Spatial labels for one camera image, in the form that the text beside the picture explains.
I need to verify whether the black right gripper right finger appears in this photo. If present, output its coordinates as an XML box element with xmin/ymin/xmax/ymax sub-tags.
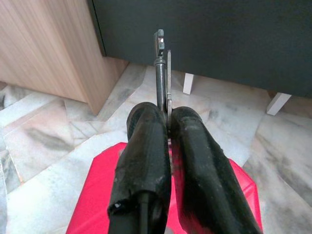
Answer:
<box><xmin>170</xmin><ymin>106</ymin><xmax>263</xmax><ymax>234</ymax></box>

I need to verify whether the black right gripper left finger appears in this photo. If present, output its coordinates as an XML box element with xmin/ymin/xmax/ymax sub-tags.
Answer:
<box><xmin>107</xmin><ymin>101</ymin><xmax>172</xmax><ymax>234</ymax></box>

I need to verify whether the metal key bunch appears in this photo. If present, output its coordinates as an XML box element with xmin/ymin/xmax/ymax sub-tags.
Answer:
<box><xmin>153</xmin><ymin>28</ymin><xmax>175</xmax><ymax>147</ymax></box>

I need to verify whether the red stool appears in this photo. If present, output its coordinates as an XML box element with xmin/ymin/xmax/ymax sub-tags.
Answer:
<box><xmin>67</xmin><ymin>141</ymin><xmax>264</xmax><ymax>234</ymax></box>

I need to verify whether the white cabinet foot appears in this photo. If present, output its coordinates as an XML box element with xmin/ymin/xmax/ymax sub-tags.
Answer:
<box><xmin>182</xmin><ymin>72</ymin><xmax>195</xmax><ymax>95</ymax></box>
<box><xmin>266</xmin><ymin>92</ymin><xmax>293</xmax><ymax>116</ymax></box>

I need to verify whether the dark grey cabinet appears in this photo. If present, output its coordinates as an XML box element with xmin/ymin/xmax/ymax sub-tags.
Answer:
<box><xmin>87</xmin><ymin>0</ymin><xmax>312</xmax><ymax>98</ymax></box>

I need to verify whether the light wooden cabinet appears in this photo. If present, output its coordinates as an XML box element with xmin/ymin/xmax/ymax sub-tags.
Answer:
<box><xmin>0</xmin><ymin>0</ymin><xmax>130</xmax><ymax>115</ymax></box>

